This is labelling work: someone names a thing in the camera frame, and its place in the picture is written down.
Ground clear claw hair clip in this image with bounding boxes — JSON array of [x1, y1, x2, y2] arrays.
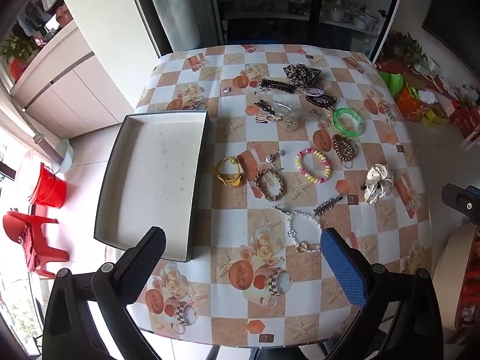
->
[[273, 99, 301, 133]]

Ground orange bag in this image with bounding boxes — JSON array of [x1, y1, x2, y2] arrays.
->
[[395, 86, 421, 121]]

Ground red gift boxes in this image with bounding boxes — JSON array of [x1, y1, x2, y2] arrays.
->
[[448, 105, 480, 139]]

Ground hanging clothes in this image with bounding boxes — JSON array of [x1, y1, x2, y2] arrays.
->
[[17, 0, 61, 34]]

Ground checkered floral tablecloth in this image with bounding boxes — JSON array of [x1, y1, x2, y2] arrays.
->
[[133, 43, 437, 349]]

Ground potted plant in red pot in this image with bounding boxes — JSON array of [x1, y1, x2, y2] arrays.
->
[[0, 35, 38, 81]]

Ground green translucent bangle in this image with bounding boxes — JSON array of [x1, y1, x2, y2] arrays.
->
[[332, 107, 364, 137]]

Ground brown leopard coil hair tie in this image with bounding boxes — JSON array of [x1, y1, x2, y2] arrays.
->
[[331, 134, 358, 160]]

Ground dark brown spiral hair tie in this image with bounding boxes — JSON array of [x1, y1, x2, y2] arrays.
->
[[305, 95, 338, 109]]

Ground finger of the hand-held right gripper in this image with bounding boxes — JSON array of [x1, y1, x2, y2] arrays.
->
[[441, 183, 480, 226]]

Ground translucent plastic tub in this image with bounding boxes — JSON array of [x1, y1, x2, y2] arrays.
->
[[15, 149, 49, 199]]

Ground black braided hair barrette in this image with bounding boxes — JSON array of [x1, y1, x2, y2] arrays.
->
[[259, 78, 296, 94]]

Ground green plastic bag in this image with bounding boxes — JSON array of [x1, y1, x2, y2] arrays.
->
[[379, 71, 404, 96]]

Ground shallow grey cardboard box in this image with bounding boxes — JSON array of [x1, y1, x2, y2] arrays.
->
[[93, 110, 209, 264]]

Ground yellow hair tie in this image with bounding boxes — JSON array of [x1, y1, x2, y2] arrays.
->
[[214, 156, 247, 189]]

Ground clear bead chain with clasp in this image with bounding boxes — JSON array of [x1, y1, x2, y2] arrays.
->
[[273, 205, 324, 254]]

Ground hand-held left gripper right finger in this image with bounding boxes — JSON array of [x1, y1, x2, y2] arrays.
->
[[320, 227, 454, 360]]

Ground light blue basin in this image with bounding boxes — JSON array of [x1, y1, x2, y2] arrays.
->
[[52, 139, 74, 175]]

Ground pastel spiral bracelet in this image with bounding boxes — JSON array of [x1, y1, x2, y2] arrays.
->
[[295, 149, 331, 184]]

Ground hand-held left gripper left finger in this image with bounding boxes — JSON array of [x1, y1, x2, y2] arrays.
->
[[40, 227, 166, 360]]

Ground white low cabinet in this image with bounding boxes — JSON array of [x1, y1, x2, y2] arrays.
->
[[9, 19, 158, 139]]

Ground red plastic bucket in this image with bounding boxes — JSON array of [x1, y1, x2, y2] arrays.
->
[[28, 163, 67, 208]]

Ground artificial flower plant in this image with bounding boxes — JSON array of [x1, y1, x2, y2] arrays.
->
[[384, 32, 426, 68]]

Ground glass display cabinet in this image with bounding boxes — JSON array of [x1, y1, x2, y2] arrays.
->
[[208, 0, 407, 61]]

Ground dark framed board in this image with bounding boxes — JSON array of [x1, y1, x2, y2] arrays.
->
[[422, 0, 480, 44]]

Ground black claw hair clip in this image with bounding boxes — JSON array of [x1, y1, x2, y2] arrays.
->
[[313, 195, 344, 217]]

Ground cream polka dot scrunchie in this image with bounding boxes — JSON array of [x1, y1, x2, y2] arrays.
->
[[360, 163, 395, 205]]

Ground beige round box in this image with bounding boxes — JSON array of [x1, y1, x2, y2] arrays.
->
[[431, 224, 480, 346]]

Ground brown braided bracelet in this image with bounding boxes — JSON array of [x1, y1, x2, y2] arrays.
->
[[254, 167, 286, 200]]

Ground red plastic stool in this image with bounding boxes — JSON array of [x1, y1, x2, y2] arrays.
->
[[3, 210, 70, 280]]

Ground leopard print scrunchie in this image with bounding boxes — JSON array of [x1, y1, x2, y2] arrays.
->
[[282, 63, 323, 86]]

